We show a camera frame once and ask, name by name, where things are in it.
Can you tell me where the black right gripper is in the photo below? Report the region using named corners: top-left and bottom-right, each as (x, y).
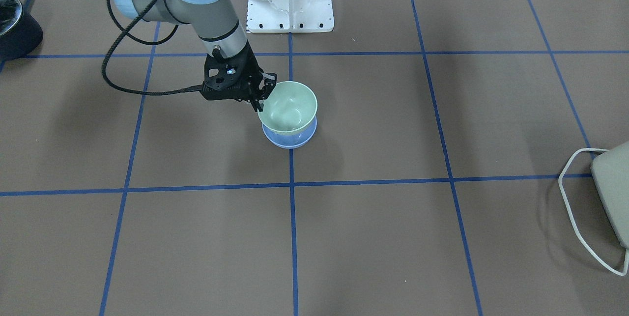
top-left (200, 45), bottom-right (277, 113)

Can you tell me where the green bowl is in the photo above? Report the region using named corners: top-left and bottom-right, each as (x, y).
top-left (258, 81), bottom-right (318, 135)

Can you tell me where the blue bowl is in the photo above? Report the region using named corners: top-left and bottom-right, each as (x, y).
top-left (261, 117), bottom-right (317, 149)

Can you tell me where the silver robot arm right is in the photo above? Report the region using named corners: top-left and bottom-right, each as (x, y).
top-left (1, 0), bottom-right (277, 112)

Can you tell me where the dark blue saucepan with lid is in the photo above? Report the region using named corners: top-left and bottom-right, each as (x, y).
top-left (0, 0), bottom-right (43, 61)

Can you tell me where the cream toaster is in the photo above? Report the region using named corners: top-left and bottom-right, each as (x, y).
top-left (591, 142), bottom-right (629, 248)

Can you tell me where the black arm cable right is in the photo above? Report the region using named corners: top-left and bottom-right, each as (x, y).
top-left (101, 0), bottom-right (207, 96)

